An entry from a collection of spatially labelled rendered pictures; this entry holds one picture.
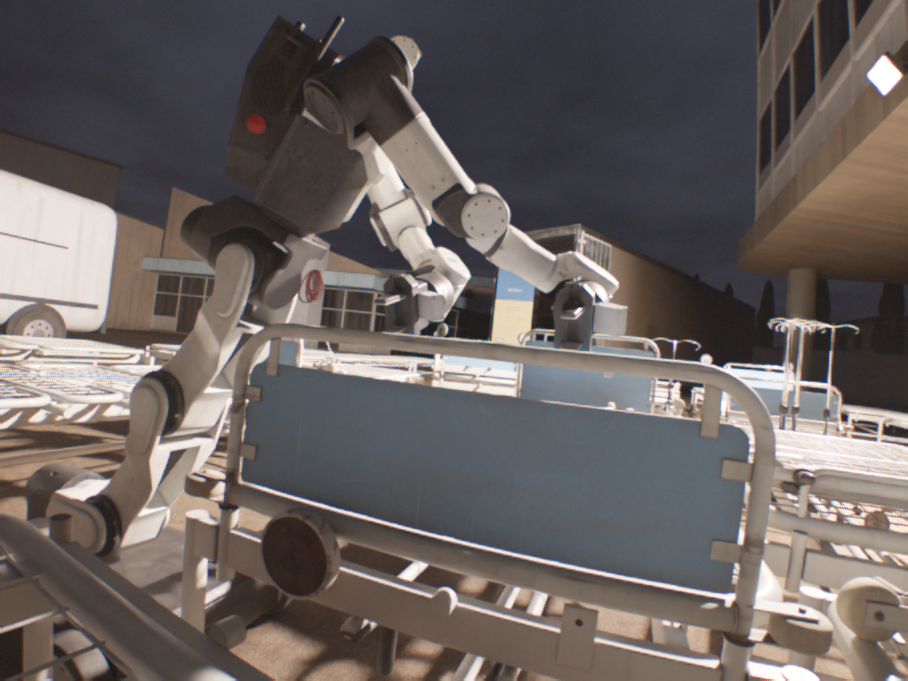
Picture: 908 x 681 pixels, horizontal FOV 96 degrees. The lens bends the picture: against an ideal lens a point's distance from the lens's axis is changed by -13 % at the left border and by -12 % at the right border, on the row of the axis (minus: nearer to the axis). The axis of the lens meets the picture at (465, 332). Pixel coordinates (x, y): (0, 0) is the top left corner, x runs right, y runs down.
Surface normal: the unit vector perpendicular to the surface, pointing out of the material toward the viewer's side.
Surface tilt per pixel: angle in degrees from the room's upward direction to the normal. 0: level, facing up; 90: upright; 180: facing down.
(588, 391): 90
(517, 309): 90
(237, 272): 90
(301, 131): 117
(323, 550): 90
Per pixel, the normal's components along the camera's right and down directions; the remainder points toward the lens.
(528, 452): -0.32, -0.07
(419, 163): 0.06, 0.42
